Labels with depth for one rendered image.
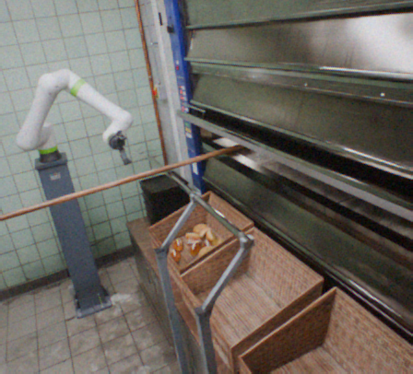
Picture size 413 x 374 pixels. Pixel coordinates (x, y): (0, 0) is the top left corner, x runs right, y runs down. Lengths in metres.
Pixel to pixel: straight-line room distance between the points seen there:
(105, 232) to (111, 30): 1.69
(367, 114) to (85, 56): 2.34
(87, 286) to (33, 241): 0.68
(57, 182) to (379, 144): 2.05
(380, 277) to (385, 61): 0.74
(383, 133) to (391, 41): 0.27
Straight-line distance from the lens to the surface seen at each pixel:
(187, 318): 2.05
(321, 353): 1.84
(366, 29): 1.31
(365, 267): 1.57
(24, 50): 3.17
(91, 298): 3.16
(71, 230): 2.88
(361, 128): 1.36
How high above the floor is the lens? 1.93
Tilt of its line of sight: 21 degrees down
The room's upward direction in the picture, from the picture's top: 8 degrees counter-clockwise
